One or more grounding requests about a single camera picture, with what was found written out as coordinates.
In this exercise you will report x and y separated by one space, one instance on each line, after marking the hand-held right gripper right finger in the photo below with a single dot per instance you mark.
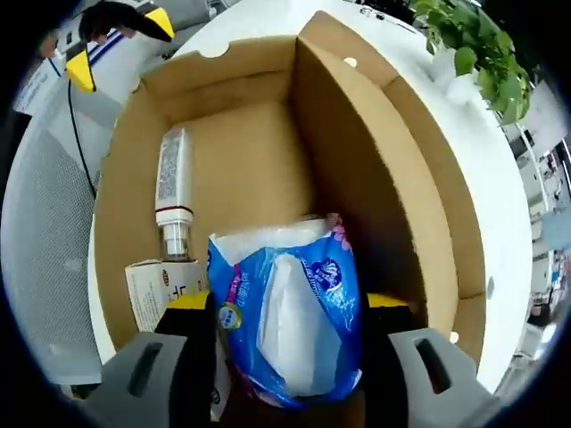
388 356

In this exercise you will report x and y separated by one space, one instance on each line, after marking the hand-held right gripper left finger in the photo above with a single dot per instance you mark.
187 356

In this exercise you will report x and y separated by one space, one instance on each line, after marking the small white carton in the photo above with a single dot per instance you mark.
147 290

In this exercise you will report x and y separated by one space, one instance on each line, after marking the blue soft tissue pack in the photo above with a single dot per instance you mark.
294 312

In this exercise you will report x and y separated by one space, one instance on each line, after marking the white pump bottle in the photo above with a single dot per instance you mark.
174 178

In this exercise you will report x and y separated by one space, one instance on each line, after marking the brown cardboard shoe box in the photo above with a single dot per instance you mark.
250 156

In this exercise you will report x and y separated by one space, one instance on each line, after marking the blue white display board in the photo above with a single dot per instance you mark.
40 89

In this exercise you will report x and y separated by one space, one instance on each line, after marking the grey mesh office chair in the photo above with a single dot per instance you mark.
44 245

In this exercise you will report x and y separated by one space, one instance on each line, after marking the potted green plant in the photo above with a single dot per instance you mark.
482 40

